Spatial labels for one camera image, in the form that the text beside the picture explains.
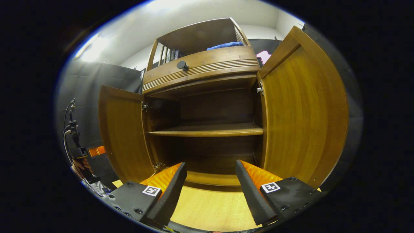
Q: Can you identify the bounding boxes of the wooden cabinet drawer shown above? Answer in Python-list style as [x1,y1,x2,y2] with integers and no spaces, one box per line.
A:
[142,45,261,95]

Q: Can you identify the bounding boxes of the black backdrop cloth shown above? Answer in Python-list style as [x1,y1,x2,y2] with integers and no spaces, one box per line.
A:
[55,23,364,191]

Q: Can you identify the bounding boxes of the wooden cabinet door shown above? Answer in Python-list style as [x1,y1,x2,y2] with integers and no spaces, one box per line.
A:
[98,85,156,184]
[257,26,349,189]

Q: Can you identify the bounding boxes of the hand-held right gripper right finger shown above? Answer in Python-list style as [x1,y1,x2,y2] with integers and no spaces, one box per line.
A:
[235,160,325,226]

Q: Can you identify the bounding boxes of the white camera cable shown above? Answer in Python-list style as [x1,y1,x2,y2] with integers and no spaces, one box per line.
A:
[63,129,74,164]

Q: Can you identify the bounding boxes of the patterned grey clothing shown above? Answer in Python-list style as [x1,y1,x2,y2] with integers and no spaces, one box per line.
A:
[81,180,112,197]

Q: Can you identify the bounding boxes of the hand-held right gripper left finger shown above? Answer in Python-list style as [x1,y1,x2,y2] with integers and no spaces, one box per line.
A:
[102,162,187,227]

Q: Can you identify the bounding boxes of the blue towel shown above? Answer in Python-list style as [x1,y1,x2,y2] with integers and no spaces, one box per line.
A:
[206,41,245,51]

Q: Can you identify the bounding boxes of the wooden inner shelf board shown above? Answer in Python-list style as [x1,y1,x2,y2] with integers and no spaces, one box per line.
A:
[148,122,264,137]

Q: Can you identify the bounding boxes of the wooden double-door shoe cabinet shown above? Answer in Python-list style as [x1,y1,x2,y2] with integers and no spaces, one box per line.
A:
[98,18,350,190]

